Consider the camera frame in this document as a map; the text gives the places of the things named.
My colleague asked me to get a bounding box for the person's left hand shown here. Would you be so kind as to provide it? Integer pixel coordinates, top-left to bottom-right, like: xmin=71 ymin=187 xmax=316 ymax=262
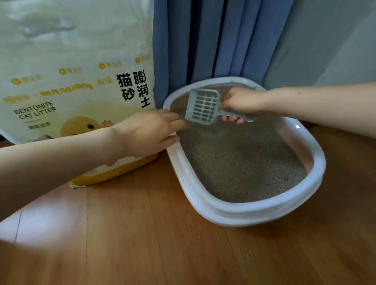
xmin=111 ymin=107 xmax=189 ymax=161

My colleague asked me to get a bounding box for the person's right hand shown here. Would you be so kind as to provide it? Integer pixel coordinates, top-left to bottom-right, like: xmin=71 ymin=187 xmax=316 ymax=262
xmin=218 ymin=85 xmax=274 ymax=126

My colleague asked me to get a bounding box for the light blue litter scoop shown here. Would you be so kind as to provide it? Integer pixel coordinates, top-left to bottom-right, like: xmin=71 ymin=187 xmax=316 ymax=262
xmin=184 ymin=85 xmax=257 ymax=128

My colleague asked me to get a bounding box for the grey cat litter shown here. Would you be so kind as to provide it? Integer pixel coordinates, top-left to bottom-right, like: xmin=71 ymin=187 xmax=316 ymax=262
xmin=173 ymin=102 xmax=310 ymax=206

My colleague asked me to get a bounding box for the white oval litter box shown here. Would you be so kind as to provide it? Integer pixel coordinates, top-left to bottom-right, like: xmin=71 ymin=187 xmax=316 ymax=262
xmin=161 ymin=72 xmax=330 ymax=231

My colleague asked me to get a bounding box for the white printed cat litter bag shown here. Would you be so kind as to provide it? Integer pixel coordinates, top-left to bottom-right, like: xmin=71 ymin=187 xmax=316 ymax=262
xmin=0 ymin=0 xmax=164 ymax=193

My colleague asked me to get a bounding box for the person's right forearm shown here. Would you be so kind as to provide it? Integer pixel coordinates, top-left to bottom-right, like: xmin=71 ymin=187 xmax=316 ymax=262
xmin=265 ymin=81 xmax=376 ymax=150

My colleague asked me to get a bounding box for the person's left forearm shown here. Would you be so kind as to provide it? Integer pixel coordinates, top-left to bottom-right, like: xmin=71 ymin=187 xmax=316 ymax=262
xmin=0 ymin=125 xmax=127 ymax=227

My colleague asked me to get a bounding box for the blue curtain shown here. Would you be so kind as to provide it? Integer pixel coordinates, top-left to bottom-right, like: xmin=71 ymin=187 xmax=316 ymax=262
xmin=149 ymin=0 xmax=307 ymax=109

